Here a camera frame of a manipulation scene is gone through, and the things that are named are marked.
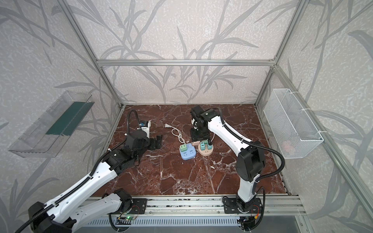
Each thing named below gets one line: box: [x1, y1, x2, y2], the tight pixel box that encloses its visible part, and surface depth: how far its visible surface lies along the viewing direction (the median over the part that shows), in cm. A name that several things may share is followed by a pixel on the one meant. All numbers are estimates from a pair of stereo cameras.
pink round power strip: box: [198, 142, 214, 156], surface depth 93 cm
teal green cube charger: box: [200, 141, 206, 151], surface depth 91 cm
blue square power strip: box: [179, 143, 197, 161], surface depth 93 cm
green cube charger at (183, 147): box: [179, 143, 187, 152], surface depth 91 cm
